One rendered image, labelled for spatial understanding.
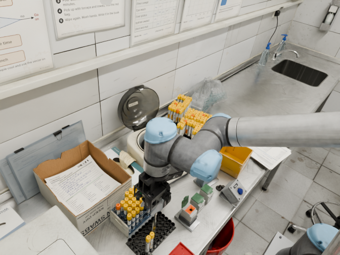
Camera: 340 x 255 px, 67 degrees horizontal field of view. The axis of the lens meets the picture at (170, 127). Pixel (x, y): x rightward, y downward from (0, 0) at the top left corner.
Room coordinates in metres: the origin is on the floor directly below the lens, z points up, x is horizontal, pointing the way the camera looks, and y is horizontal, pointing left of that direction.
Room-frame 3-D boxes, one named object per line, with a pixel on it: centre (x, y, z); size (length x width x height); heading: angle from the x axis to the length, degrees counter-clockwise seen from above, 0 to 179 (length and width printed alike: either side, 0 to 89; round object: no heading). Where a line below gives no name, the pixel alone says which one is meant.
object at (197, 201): (0.63, -0.15, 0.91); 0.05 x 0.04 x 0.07; 53
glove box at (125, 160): (0.75, 0.17, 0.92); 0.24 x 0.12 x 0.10; 53
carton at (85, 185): (0.61, 0.30, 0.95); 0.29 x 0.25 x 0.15; 53
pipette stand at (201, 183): (0.78, -0.20, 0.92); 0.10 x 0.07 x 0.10; 135
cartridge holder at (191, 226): (0.57, -0.12, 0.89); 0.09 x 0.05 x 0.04; 54
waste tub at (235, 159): (0.90, -0.32, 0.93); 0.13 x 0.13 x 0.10; 58
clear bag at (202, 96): (1.39, -0.15, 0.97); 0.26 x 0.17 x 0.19; 157
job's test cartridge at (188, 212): (0.57, -0.12, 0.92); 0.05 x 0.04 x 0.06; 54
